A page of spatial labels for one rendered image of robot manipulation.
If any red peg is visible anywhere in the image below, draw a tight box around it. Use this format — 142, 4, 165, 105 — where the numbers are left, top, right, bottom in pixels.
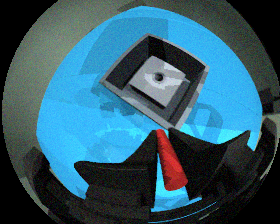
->
156, 129, 187, 191

